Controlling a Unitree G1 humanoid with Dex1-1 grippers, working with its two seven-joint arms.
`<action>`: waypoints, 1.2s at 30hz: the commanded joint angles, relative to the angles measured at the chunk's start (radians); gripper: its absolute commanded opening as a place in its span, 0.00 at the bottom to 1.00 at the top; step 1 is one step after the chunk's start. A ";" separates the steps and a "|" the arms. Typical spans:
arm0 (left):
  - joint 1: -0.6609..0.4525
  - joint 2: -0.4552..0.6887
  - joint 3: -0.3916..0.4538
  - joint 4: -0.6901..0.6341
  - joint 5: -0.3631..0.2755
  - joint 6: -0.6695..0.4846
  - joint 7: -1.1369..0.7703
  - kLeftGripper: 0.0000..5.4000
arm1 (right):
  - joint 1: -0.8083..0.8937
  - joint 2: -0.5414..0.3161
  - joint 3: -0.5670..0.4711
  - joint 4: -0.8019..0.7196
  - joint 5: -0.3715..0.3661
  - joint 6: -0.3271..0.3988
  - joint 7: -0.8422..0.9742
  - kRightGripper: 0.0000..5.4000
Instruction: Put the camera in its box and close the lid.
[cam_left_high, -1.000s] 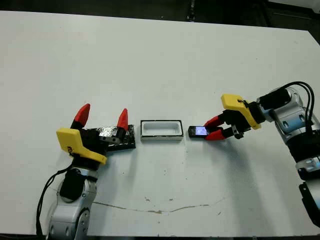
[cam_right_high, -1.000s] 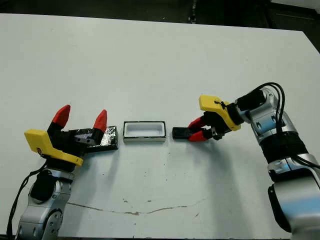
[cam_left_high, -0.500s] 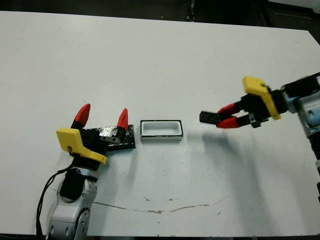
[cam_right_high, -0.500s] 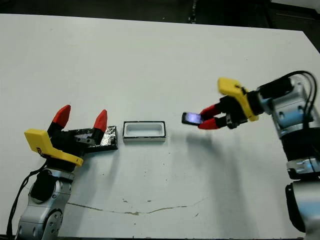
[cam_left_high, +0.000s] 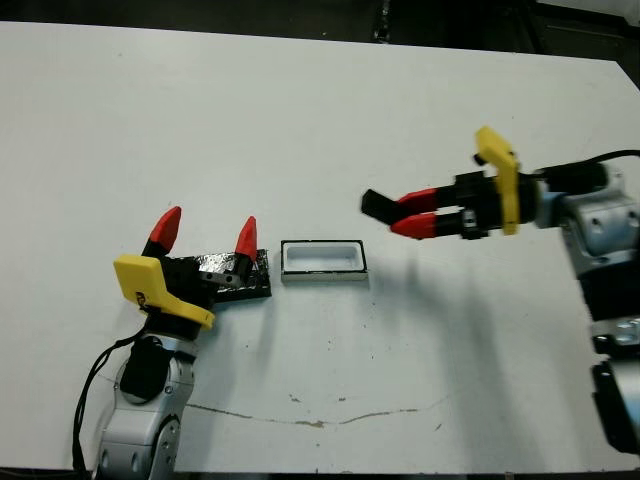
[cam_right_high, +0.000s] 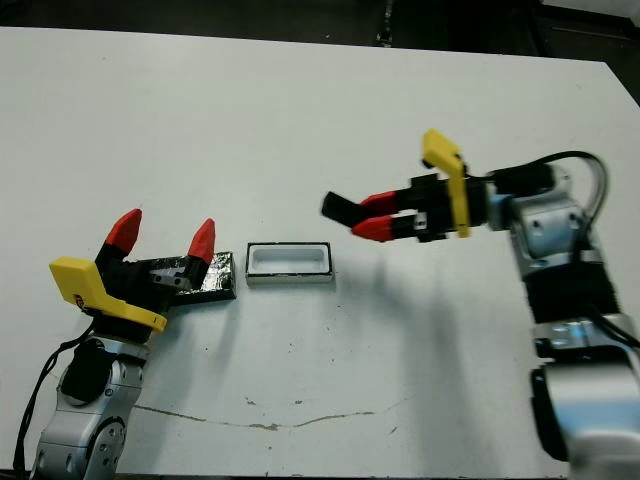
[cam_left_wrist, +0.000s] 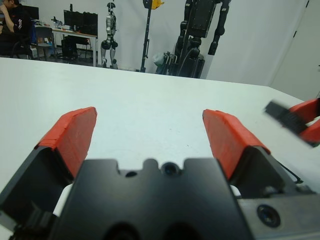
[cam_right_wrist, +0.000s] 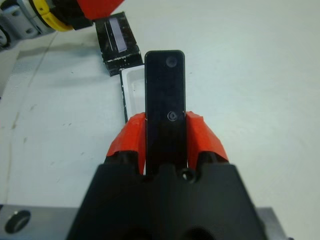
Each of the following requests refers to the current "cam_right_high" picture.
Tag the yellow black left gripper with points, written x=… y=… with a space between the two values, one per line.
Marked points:
x=125 y=290

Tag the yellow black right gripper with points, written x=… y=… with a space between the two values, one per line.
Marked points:
x=460 y=200

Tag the black camera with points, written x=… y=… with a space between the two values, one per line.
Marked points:
x=337 y=207

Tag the shiny black box lid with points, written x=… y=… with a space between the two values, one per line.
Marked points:
x=220 y=277

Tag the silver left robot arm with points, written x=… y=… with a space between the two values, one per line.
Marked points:
x=75 y=430

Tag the white panel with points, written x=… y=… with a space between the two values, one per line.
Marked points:
x=595 y=4

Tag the white lined camera box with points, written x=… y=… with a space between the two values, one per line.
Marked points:
x=287 y=260

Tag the dark metal post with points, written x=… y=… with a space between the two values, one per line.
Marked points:
x=385 y=25

